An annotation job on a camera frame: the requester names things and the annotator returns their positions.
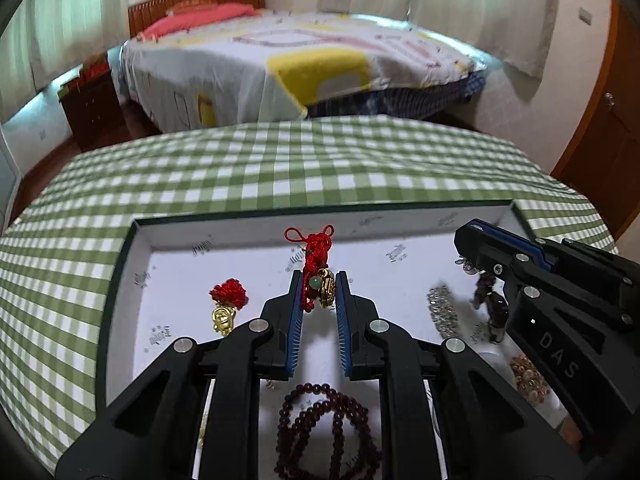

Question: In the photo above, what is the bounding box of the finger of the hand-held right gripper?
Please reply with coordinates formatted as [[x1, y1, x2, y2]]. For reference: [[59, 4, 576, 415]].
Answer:
[[454, 225, 556, 286], [469, 218, 558, 263]]

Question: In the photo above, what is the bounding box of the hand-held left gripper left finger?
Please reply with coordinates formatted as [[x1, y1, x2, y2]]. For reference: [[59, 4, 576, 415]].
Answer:
[[54, 271, 307, 480]]

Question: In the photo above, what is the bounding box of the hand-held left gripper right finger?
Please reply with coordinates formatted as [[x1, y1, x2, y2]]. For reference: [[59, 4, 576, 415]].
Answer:
[[335, 270, 586, 480]]

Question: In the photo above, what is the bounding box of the black cord dark bead pendant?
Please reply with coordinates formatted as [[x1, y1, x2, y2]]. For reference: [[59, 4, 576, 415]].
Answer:
[[471, 272, 511, 344]]

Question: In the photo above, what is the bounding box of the silver rhinestone brooch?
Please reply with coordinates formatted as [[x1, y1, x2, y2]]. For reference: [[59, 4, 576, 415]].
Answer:
[[427, 285, 461, 339]]

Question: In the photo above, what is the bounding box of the small red knot gold charm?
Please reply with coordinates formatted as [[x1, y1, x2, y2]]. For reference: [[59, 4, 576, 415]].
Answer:
[[209, 278, 249, 337]]

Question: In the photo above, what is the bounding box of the red knot gold jade pendant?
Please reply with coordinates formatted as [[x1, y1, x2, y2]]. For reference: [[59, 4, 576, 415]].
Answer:
[[284, 224, 337, 313]]

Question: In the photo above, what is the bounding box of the dark red bead necklace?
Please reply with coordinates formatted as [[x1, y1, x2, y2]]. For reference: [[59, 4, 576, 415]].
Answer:
[[274, 382, 383, 480]]

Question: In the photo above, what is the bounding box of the dark green jewelry box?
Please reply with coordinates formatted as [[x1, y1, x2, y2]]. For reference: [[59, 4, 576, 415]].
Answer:
[[95, 200, 601, 480]]

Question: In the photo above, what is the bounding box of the gold pearl brooch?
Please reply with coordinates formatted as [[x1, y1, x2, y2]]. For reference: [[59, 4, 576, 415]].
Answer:
[[510, 354, 551, 404]]

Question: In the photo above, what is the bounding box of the wooden door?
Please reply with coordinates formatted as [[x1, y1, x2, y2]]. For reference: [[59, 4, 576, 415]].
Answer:
[[550, 0, 640, 246]]

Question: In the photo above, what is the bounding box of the green checked tablecloth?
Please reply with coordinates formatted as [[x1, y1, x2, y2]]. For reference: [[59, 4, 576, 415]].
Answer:
[[0, 115, 621, 476]]

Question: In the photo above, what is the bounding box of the white yellow printed bedspread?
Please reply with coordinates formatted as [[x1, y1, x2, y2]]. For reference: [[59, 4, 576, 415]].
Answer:
[[120, 10, 488, 133]]

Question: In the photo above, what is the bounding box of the dark wooden nightstand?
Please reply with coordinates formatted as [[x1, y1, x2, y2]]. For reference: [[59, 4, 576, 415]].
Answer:
[[60, 67, 126, 153]]

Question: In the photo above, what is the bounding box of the pink pillow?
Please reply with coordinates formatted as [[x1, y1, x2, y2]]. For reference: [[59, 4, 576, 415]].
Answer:
[[137, 2, 253, 41]]

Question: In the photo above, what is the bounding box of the white wardrobe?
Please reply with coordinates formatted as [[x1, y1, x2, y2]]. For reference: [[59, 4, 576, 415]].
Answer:
[[0, 120, 22, 236]]

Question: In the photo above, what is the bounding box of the wide pale window curtain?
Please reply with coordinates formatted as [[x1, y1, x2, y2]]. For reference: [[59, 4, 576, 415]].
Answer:
[[0, 0, 128, 121]]

